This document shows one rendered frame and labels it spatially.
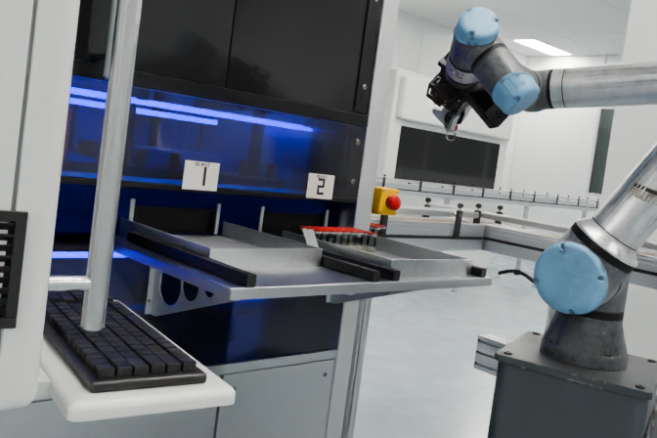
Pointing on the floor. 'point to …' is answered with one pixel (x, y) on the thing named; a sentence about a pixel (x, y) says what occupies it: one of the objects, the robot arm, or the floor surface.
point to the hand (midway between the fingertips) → (456, 126)
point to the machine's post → (355, 218)
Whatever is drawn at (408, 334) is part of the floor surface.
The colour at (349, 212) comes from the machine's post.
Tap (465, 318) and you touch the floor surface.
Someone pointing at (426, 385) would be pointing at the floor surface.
